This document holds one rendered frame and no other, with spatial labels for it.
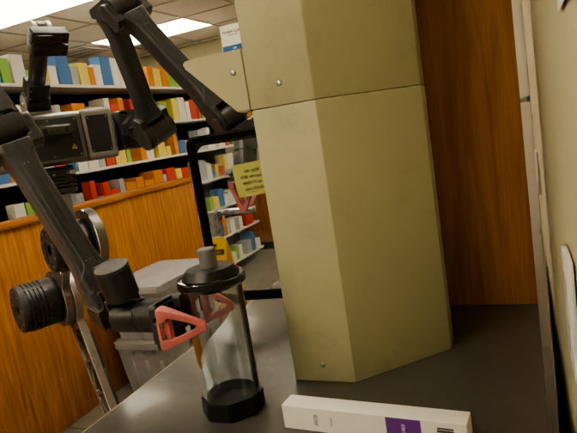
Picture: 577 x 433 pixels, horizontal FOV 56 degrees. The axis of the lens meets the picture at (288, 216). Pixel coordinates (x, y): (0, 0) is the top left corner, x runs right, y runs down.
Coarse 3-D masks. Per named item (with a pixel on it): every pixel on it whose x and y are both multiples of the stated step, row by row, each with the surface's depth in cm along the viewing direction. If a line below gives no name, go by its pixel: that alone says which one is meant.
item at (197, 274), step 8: (200, 248) 86; (208, 248) 85; (200, 256) 85; (208, 256) 85; (200, 264) 85; (208, 264) 85; (216, 264) 86; (224, 264) 86; (232, 264) 86; (192, 272) 84; (200, 272) 83; (208, 272) 83; (216, 272) 83; (224, 272) 83; (232, 272) 84; (184, 280) 84; (192, 280) 83; (200, 280) 82; (208, 280) 82; (216, 280) 82
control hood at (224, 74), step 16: (240, 48) 88; (192, 64) 92; (208, 64) 90; (224, 64) 89; (240, 64) 88; (208, 80) 91; (224, 80) 90; (240, 80) 89; (224, 96) 90; (240, 96) 89; (240, 112) 90
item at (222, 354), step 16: (240, 272) 85; (224, 288) 82; (192, 304) 83; (208, 304) 82; (224, 304) 83; (240, 304) 85; (208, 320) 83; (224, 320) 83; (240, 320) 85; (208, 336) 83; (224, 336) 83; (240, 336) 85; (208, 352) 84; (224, 352) 84; (240, 352) 85; (208, 368) 85; (224, 368) 84; (240, 368) 85; (208, 384) 85; (224, 384) 84; (240, 384) 85; (208, 400) 86; (224, 400) 85; (240, 400) 85
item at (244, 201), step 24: (216, 144) 125; (240, 144) 124; (216, 168) 126; (240, 168) 125; (216, 192) 128; (240, 192) 126; (264, 192) 124; (240, 216) 127; (264, 216) 125; (216, 240) 130; (240, 240) 128; (264, 240) 126; (240, 264) 129; (264, 264) 128; (264, 288) 129
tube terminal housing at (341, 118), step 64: (256, 0) 85; (320, 0) 84; (384, 0) 88; (256, 64) 87; (320, 64) 85; (384, 64) 89; (256, 128) 89; (320, 128) 85; (384, 128) 90; (320, 192) 87; (384, 192) 91; (320, 256) 90; (384, 256) 92; (320, 320) 92; (384, 320) 93; (448, 320) 98
